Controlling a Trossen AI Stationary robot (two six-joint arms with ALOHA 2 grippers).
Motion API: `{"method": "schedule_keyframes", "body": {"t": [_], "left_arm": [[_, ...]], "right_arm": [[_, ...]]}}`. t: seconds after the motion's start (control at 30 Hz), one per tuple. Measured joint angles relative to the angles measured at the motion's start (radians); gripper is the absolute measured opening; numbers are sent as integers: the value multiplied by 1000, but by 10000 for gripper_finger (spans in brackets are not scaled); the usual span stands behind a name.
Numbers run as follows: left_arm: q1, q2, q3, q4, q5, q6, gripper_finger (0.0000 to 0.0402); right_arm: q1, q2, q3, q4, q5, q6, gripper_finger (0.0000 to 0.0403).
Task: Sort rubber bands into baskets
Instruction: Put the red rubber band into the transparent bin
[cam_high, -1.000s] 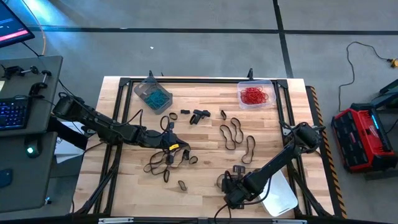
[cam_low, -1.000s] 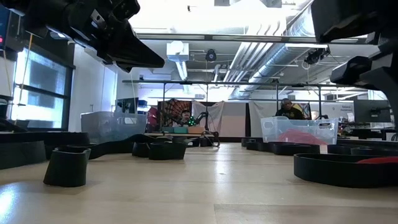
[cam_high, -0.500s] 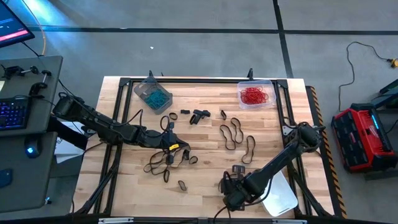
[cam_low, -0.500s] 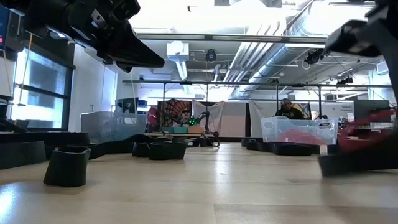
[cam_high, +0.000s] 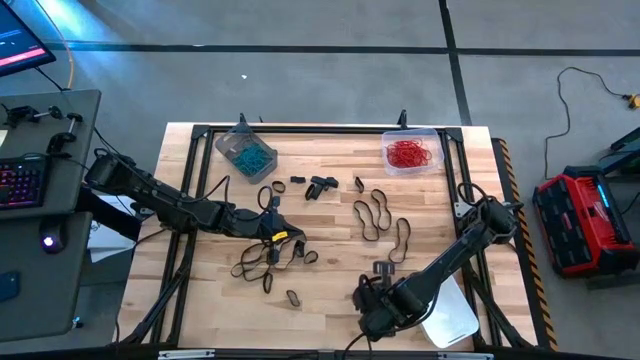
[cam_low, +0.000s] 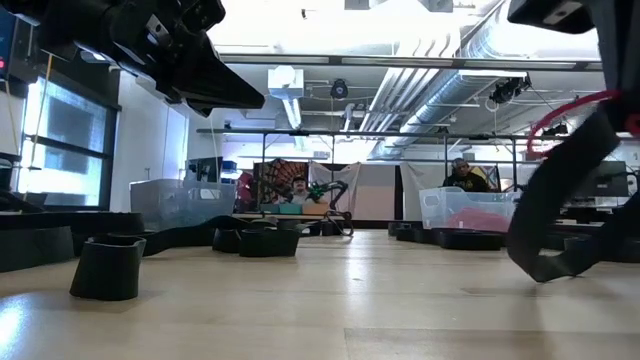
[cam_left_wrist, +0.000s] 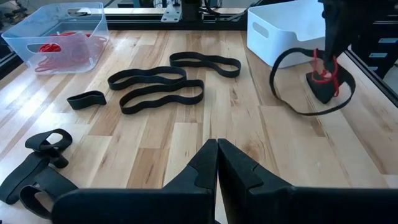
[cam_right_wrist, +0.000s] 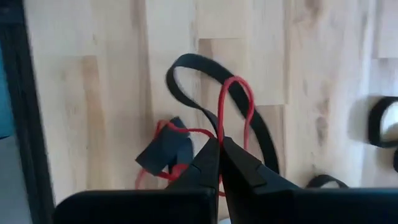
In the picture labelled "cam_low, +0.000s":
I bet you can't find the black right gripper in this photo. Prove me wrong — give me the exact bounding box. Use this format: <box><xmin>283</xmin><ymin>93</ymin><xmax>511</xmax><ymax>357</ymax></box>
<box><xmin>507</xmin><ymin>0</ymin><xmax>640</xmax><ymax>135</ymax></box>

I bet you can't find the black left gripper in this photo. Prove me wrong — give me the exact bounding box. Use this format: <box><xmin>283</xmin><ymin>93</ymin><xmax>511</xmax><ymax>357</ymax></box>
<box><xmin>94</xmin><ymin>0</ymin><xmax>266</xmax><ymax>119</ymax></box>

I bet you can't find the grey translucent plastic basket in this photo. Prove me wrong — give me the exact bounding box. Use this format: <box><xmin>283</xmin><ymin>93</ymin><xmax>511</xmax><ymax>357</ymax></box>
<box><xmin>129</xmin><ymin>178</ymin><xmax>237</xmax><ymax>229</ymax></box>

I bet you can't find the large black rubber band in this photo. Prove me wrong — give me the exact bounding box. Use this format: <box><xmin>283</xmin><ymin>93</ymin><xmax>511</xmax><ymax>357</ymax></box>
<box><xmin>432</xmin><ymin>227</ymin><xmax>506</xmax><ymax>251</ymax></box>
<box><xmin>506</xmin><ymin>107</ymin><xmax>640</xmax><ymax>284</ymax></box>

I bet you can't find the white round column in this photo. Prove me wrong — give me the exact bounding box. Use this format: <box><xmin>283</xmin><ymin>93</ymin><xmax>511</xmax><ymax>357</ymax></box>
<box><xmin>186</xmin><ymin>112</ymin><xmax>226</xmax><ymax>162</ymax></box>

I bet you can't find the white ceiling unit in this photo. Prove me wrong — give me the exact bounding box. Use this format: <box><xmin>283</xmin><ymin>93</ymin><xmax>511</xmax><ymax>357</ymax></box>
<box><xmin>267</xmin><ymin>64</ymin><xmax>305</xmax><ymax>100</ymax></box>

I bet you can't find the black ceiling spotlight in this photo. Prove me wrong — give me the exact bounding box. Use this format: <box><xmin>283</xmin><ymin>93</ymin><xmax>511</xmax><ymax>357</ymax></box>
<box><xmin>541</xmin><ymin>121</ymin><xmax>570</xmax><ymax>137</ymax></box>

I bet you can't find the black computer monitor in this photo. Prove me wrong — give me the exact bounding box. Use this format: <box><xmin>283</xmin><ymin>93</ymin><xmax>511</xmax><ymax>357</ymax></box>
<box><xmin>574</xmin><ymin>159</ymin><xmax>630</xmax><ymax>198</ymax></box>

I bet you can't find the black ceiling-hung device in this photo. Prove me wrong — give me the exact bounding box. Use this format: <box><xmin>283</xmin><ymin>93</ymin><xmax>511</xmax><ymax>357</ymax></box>
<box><xmin>489</xmin><ymin>74</ymin><xmax>532</xmax><ymax>105</ymax></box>

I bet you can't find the round black ceiling fixture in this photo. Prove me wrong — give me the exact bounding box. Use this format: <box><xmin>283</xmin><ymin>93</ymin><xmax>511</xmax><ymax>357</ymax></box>
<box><xmin>329</xmin><ymin>77</ymin><xmax>350</xmax><ymax>100</ymax></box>

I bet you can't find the teal box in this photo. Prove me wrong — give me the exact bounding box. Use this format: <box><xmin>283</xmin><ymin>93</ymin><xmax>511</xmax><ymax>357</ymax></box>
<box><xmin>259</xmin><ymin>201</ymin><xmax>304</xmax><ymax>216</ymax></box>

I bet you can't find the black pipe rack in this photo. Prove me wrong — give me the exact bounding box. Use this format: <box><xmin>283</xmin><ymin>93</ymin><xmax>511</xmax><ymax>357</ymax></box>
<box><xmin>195</xmin><ymin>127</ymin><xmax>640</xmax><ymax>194</ymax></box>

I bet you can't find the large glass window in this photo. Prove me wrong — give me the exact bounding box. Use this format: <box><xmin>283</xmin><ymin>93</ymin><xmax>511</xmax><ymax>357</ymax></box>
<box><xmin>14</xmin><ymin>74</ymin><xmax>121</xmax><ymax>207</ymax></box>

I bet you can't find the white hanging cloth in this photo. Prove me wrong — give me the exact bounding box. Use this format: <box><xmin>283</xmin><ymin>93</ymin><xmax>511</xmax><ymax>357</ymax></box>
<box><xmin>308</xmin><ymin>161</ymin><xmax>362</xmax><ymax>201</ymax></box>
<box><xmin>398</xmin><ymin>161</ymin><xmax>455</xmax><ymax>221</ymax></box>

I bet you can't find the geometric colourful tapestry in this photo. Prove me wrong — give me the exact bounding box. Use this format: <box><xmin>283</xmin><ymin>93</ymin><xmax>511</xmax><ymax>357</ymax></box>
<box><xmin>469</xmin><ymin>162</ymin><xmax>502</xmax><ymax>194</ymax></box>

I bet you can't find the pale partition panel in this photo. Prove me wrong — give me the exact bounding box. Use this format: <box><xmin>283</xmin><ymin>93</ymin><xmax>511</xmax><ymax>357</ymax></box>
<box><xmin>352</xmin><ymin>163</ymin><xmax>397</xmax><ymax>222</ymax></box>

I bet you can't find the clear plastic basket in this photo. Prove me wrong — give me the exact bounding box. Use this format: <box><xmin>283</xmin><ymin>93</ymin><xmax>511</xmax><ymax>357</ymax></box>
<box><xmin>418</xmin><ymin>186</ymin><xmax>524</xmax><ymax>234</ymax></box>

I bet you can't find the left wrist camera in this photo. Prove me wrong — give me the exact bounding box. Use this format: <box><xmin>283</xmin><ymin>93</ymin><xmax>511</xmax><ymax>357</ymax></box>
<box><xmin>179</xmin><ymin>0</ymin><xmax>227</xmax><ymax>32</ymax></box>

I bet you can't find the mandala wall tapestry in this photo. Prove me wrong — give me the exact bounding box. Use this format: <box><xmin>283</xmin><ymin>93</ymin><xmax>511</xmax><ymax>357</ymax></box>
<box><xmin>252</xmin><ymin>158</ymin><xmax>310</xmax><ymax>204</ymax></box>

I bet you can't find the yellow cable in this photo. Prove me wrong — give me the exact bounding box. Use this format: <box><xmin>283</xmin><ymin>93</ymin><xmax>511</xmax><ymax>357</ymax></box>
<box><xmin>22</xmin><ymin>54</ymin><xmax>55</xmax><ymax>169</ymax></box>

